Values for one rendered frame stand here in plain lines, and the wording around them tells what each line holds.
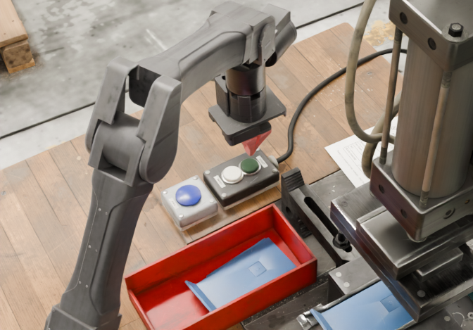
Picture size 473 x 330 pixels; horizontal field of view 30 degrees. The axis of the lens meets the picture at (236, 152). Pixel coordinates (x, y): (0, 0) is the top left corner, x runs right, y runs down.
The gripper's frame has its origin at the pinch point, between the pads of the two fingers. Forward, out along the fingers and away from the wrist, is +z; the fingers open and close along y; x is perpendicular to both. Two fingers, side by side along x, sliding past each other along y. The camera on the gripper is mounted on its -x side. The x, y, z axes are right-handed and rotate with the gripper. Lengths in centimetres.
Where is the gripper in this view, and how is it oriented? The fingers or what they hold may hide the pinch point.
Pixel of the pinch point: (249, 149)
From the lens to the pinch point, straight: 137.8
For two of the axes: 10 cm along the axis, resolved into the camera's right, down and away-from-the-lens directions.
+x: 4.8, 6.5, -5.9
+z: 0.4, 6.6, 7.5
